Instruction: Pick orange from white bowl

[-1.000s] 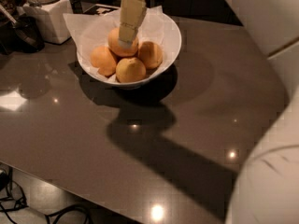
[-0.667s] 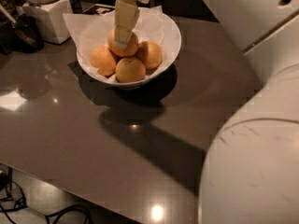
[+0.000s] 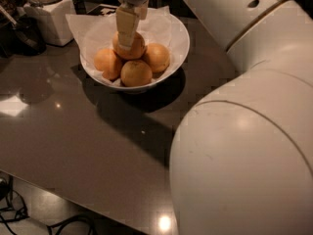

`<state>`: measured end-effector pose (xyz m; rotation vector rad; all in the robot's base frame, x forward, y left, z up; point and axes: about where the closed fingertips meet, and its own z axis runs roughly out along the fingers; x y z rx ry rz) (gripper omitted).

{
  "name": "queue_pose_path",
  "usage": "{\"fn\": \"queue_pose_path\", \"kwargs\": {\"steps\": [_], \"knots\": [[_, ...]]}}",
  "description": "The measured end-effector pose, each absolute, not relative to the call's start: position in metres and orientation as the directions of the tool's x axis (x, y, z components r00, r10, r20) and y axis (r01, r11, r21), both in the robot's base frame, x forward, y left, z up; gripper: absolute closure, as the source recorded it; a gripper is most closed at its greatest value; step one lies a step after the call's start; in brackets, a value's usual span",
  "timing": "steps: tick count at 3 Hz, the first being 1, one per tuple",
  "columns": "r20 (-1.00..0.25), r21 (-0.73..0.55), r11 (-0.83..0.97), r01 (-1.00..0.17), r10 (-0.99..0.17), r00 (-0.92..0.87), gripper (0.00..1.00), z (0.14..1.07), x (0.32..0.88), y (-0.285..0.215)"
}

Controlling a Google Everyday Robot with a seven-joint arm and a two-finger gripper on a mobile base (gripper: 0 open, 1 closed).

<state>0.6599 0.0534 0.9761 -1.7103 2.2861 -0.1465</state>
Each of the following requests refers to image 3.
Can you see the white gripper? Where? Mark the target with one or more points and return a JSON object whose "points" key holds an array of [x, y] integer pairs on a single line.
{"points": [[127, 21]]}

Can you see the orange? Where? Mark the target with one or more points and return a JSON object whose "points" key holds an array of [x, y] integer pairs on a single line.
{"points": [[157, 57], [108, 63], [136, 73], [135, 52]]}

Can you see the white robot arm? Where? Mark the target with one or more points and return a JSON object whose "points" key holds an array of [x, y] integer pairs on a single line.
{"points": [[241, 161]]}

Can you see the white paper bowl liner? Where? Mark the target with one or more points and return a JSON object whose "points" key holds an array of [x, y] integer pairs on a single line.
{"points": [[93, 33]]}

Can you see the white ceramic bowl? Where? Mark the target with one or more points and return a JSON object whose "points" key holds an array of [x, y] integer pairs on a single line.
{"points": [[178, 49]]}

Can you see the black white printed card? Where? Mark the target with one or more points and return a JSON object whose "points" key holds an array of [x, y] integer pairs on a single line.
{"points": [[102, 10]]}

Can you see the white ceramic jar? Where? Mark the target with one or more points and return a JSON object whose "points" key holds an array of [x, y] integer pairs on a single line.
{"points": [[51, 17]]}

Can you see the dark pot with utensil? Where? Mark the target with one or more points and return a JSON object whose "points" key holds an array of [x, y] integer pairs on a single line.
{"points": [[21, 37]]}

